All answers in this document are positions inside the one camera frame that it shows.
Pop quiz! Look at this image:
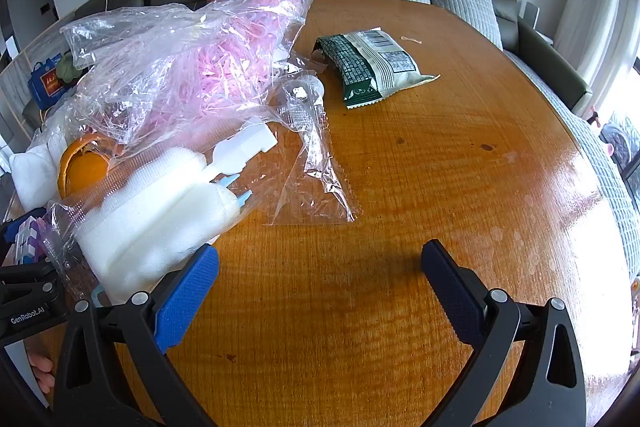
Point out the blue shopping bag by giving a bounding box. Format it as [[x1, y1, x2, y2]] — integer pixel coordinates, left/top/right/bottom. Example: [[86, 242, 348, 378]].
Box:
[[27, 52, 71, 108]]

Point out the large grey quilted pillow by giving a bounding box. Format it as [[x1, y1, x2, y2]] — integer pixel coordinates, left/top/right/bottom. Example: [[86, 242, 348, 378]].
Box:
[[427, 0, 504, 51]]

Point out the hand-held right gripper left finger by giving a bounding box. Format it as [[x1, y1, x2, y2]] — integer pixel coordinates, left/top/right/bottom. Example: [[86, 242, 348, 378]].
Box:
[[52, 243, 221, 427]]

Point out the purple white small box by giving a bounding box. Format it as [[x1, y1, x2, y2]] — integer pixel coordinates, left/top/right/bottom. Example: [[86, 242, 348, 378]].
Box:
[[14, 216, 49, 259]]

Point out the grey quilted sofa cover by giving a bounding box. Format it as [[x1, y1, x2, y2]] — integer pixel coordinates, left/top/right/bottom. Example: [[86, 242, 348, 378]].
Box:
[[502, 49, 640, 280]]

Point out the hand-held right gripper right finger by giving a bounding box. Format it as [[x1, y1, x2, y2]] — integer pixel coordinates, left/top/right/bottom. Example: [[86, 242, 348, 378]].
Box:
[[420, 238, 587, 427]]

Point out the orange peel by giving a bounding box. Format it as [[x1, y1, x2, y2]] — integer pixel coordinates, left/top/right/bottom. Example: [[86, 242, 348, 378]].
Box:
[[57, 132, 119, 200]]

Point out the white curtain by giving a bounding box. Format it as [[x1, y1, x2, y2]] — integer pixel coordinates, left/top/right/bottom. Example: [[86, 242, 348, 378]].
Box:
[[549, 0, 632, 75]]

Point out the crumpled clear plastic wrapper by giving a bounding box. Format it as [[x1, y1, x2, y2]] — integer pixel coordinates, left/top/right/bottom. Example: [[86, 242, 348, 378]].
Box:
[[279, 74, 335, 190]]

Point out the white foam block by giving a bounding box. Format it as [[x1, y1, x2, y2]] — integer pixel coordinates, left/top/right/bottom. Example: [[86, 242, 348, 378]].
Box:
[[77, 146, 253, 303]]

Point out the flat clear plastic bag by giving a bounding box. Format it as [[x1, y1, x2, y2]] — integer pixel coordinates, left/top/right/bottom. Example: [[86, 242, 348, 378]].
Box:
[[272, 127, 364, 228]]

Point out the green hat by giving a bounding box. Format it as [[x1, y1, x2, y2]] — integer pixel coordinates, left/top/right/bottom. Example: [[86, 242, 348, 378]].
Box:
[[55, 56, 92, 86]]

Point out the light blue plastic clip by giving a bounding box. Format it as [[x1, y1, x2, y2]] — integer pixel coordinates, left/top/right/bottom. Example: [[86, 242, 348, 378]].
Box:
[[214, 173, 254, 210]]

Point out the clear bag of pink shreds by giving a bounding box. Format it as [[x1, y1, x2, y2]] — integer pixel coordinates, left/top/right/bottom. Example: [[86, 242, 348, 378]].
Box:
[[60, 0, 317, 158]]

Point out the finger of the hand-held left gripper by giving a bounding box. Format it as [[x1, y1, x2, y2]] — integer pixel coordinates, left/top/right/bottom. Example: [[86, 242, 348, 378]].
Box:
[[0, 219, 66, 305]]

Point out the white foam sheet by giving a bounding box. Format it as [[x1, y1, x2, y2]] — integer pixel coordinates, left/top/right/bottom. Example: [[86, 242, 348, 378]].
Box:
[[9, 107, 81, 210]]

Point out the green white snack packet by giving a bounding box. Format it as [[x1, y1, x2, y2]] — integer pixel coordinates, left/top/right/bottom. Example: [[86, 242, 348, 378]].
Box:
[[314, 28, 442, 109]]

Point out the person's left hand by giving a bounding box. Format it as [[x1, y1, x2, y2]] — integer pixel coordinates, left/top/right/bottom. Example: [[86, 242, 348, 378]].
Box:
[[27, 353, 55, 395]]

